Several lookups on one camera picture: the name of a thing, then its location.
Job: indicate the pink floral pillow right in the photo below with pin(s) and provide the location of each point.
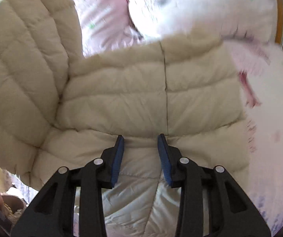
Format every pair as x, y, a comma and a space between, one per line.
233, 19

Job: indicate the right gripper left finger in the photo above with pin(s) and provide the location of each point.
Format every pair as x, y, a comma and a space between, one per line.
51, 212

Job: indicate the pink floral pillow left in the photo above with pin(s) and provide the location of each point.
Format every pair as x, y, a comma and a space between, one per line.
105, 25

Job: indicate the pink floral bed sheet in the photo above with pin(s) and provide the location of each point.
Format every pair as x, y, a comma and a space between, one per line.
267, 128

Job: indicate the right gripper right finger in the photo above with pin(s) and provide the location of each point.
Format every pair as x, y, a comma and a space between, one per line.
231, 211

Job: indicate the beige puffer jacket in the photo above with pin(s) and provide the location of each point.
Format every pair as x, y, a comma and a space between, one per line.
40, 46

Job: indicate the pink floral pillow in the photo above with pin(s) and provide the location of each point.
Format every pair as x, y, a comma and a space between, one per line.
233, 19
105, 25

